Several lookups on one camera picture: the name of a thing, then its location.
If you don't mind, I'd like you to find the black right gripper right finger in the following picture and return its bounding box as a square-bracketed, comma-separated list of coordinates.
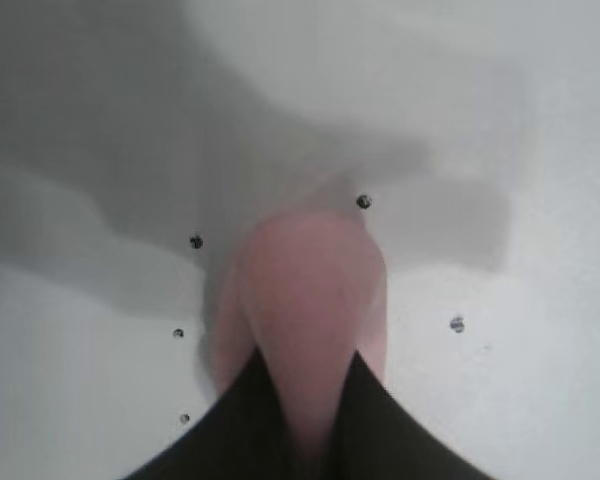
[328, 351, 477, 480]

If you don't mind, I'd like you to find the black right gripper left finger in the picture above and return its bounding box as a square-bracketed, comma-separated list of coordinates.
[126, 348, 304, 480]

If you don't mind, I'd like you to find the pink peach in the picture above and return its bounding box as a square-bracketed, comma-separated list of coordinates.
[213, 209, 389, 454]

